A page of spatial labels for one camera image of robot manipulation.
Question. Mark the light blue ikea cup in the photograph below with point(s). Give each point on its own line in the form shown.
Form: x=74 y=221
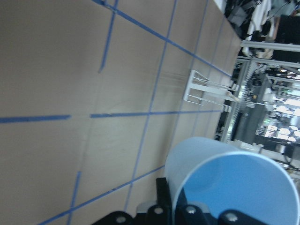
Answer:
x=223 y=177

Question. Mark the white wire cup rack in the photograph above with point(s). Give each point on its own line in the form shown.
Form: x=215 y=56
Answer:
x=200 y=88

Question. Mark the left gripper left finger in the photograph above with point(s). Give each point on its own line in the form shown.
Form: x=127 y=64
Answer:
x=164 y=197

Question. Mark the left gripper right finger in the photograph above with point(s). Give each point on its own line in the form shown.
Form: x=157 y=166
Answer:
x=182 y=215

